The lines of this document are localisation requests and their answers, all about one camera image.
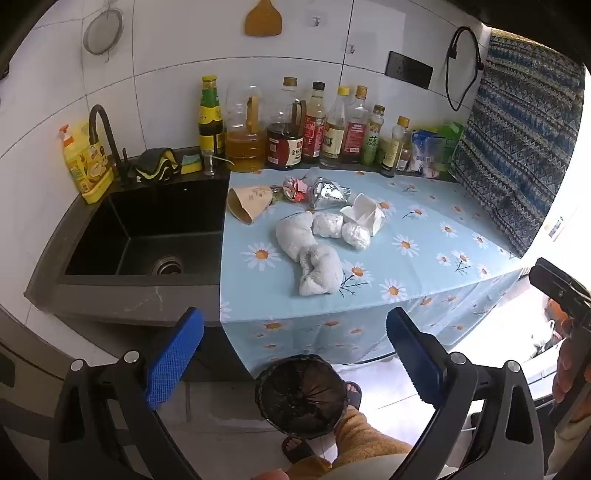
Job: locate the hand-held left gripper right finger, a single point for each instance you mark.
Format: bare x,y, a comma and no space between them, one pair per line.
411,360

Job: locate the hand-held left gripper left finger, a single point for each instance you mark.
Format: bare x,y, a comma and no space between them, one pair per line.
175,355

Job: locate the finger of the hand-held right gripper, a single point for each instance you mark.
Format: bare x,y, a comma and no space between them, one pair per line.
549,279

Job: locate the black trash bin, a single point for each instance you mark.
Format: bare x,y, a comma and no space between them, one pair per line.
300,397

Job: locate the twisted white paper towel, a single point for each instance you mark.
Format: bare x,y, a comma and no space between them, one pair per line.
321,272

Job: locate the white paper box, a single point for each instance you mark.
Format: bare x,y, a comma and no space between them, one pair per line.
364,214

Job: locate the brown paper cup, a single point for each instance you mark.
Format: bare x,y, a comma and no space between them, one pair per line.
247,203

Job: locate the silver foil bag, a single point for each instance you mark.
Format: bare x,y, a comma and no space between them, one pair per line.
328,194

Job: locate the red snack wrapper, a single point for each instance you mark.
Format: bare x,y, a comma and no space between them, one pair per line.
293,189

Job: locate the person's right forearm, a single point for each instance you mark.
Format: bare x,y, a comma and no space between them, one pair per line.
570,447

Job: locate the person's right hand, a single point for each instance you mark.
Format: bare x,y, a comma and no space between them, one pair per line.
565,369

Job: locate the person's right foot in slipper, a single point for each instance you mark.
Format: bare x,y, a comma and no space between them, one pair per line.
353,394

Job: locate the person's foot in slipper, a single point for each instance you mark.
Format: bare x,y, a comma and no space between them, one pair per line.
353,394
298,450

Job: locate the blue daisy print tablecloth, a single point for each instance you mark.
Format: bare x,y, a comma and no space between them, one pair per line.
415,277

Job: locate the person's orange pants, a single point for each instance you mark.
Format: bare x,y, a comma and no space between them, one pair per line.
364,443

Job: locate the black sink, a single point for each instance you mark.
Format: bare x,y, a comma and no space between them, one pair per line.
152,221

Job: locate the blue patterned cloth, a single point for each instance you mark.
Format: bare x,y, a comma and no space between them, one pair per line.
517,138

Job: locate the person's left foot in slipper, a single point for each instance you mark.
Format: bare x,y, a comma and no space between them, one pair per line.
298,450

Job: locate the grey sink cabinet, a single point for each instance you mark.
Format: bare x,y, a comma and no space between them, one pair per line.
27,337

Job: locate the green packet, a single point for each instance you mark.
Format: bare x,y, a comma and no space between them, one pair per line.
450,138

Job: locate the white and blue packet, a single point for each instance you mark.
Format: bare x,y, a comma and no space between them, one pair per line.
425,152

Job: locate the small spice jar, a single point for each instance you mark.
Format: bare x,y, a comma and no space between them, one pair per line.
405,159

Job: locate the black and yellow cloth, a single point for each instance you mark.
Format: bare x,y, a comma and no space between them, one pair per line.
154,166

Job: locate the yellow green sponge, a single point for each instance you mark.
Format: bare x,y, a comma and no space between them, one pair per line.
191,164

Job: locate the metal soap dispenser pump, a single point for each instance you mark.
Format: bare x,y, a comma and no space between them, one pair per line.
210,162

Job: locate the small bottle yellow cap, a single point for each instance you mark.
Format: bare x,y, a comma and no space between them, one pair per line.
392,152

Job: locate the yellow dish soap bottle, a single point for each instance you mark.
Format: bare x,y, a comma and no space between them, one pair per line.
90,170

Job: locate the large cooking oil jug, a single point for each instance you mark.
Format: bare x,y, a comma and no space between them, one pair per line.
244,147

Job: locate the green oil bottle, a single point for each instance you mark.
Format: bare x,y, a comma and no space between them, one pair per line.
371,143

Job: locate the black faucet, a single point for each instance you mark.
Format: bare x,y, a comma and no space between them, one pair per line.
111,138

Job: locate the red label bottle yellow cap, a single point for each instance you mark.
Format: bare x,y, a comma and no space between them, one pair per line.
356,134

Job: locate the clear vinegar bottle yellow cap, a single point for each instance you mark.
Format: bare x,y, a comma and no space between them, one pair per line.
332,138

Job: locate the green label sauce bottle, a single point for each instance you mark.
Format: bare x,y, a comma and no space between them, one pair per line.
210,120

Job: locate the red label dark bottle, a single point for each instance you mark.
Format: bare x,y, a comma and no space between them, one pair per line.
314,134

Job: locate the metal mesh strainer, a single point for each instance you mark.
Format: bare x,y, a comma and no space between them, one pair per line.
102,32

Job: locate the wooden spatula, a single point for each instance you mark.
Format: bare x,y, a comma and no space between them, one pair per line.
263,21

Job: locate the black wall socket panel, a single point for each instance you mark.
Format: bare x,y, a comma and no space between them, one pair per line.
410,69

